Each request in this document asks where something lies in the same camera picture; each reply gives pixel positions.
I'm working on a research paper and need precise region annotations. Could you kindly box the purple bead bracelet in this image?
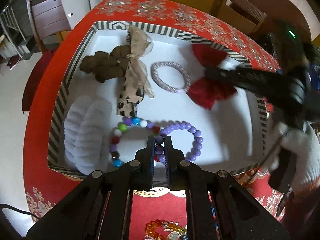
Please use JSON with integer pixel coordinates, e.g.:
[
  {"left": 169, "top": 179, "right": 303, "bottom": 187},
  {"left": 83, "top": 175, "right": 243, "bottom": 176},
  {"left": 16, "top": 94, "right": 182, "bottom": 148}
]
[{"left": 154, "top": 121, "right": 205, "bottom": 163}]

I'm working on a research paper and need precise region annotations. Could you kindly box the red satin bow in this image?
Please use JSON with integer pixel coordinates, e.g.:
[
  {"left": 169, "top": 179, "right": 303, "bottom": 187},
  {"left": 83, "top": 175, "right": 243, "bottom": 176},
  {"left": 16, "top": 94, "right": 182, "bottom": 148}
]
[{"left": 187, "top": 44, "right": 237, "bottom": 111}]

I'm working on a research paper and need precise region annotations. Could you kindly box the multicolour bead bracelet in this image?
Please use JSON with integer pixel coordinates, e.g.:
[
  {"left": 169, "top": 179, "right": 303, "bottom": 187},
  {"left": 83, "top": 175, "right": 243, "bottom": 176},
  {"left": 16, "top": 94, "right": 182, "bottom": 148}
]
[{"left": 109, "top": 116, "right": 162, "bottom": 169}]

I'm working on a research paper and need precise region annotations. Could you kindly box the white gloved right hand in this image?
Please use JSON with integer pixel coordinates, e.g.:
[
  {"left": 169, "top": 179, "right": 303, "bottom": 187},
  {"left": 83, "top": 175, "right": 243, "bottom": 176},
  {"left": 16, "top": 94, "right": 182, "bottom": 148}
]
[{"left": 263, "top": 118, "right": 319, "bottom": 194}]

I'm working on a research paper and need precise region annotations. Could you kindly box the white fluffy scrunchie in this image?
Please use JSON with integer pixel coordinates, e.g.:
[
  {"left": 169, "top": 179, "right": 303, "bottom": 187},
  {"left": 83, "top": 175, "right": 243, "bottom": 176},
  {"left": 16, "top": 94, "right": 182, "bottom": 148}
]
[{"left": 63, "top": 95, "right": 111, "bottom": 175}]

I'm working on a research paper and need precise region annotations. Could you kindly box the dark round wooden table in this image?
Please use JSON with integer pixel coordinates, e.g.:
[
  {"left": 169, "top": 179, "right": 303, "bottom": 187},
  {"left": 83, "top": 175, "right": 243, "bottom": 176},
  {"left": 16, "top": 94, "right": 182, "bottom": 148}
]
[{"left": 248, "top": 0, "right": 311, "bottom": 42}]

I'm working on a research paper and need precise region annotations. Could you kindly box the striped white tray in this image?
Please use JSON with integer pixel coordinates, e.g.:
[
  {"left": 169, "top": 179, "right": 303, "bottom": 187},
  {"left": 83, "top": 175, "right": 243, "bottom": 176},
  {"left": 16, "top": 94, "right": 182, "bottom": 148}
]
[{"left": 47, "top": 21, "right": 267, "bottom": 179}]

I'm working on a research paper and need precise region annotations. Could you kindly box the brown leopard hair bow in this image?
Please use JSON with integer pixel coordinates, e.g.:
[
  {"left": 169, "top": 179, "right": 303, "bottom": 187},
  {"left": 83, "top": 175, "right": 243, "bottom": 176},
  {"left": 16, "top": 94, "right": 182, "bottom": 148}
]
[{"left": 79, "top": 25, "right": 155, "bottom": 118}]

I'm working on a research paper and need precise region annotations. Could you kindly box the wooden chair red cushion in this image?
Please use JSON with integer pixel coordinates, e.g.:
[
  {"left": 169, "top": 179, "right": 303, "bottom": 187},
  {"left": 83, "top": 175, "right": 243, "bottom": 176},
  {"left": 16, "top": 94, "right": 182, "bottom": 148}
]
[{"left": 22, "top": 0, "right": 71, "bottom": 113}]

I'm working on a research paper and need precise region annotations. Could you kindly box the metal stair railing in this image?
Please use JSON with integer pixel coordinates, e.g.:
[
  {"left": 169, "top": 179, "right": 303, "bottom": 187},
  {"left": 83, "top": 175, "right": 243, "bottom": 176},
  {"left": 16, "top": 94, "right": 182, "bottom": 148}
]
[{"left": 1, "top": 0, "right": 27, "bottom": 59}]

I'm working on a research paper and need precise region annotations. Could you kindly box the orange amber bead bracelet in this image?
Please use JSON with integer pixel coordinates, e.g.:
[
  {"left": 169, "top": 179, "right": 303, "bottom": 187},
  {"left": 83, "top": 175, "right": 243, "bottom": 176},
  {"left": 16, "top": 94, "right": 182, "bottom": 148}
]
[{"left": 144, "top": 219, "right": 188, "bottom": 240}]

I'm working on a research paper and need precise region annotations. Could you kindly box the grey spiral hair tie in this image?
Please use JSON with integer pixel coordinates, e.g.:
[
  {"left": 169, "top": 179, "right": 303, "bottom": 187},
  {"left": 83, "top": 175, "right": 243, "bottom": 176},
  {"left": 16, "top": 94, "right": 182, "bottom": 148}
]
[{"left": 150, "top": 61, "right": 192, "bottom": 94}]

